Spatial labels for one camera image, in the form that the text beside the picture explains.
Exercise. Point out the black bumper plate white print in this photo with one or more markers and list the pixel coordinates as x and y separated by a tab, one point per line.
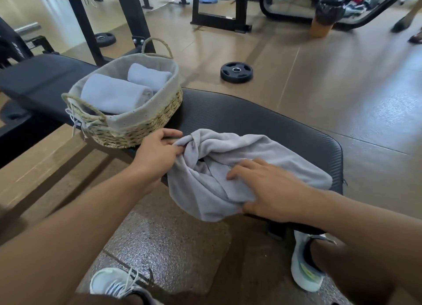
13	48

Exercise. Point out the black barbell stand frame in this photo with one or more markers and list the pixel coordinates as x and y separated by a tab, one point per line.
41	44

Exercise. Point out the black padded weight bench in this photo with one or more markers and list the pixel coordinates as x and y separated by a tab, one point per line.
247	117

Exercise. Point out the black steel squat rack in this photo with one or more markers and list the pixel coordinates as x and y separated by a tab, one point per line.
135	18

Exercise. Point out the person's left white shoe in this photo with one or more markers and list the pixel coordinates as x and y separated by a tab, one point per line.
105	280

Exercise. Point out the person's right white shoe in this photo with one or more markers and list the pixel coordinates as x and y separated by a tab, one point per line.
300	275

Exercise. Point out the person's white shoe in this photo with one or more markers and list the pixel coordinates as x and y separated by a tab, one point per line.
300	275
105	280

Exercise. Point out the orange bin with black bag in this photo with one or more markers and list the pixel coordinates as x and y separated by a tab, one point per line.
326	15

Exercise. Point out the woven basket with white liner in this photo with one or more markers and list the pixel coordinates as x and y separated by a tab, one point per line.
145	127

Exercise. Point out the person's left hand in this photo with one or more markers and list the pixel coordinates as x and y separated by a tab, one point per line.
155	156

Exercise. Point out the large black weight plate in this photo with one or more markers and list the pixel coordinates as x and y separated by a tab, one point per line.
13	115

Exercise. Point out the black rubber weight plate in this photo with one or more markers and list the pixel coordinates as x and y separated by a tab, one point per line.
108	42
227	76

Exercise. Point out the person's right hand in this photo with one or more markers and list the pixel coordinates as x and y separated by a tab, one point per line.
277	192

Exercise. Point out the black steel base beam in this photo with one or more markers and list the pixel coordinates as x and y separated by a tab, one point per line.
19	140

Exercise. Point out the person's leg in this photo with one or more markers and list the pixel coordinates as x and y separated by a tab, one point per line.
349	275
99	299

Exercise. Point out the person's left leg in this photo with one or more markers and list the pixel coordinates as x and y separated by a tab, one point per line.
99	299

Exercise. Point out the person's right forearm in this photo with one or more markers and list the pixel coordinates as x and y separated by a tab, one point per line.
372	229

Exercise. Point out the person's right leg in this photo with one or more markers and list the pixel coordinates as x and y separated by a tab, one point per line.
349	275

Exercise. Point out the black bench press frame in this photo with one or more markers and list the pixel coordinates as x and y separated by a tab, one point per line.
242	8

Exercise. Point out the silver steel barbell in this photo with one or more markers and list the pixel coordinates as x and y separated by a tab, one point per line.
28	28

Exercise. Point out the light grey towel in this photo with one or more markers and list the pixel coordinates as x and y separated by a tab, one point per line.
204	189

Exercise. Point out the person's left forearm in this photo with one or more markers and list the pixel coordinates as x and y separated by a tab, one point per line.
66	242

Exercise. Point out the white towel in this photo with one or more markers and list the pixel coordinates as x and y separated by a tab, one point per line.
115	94
148	76

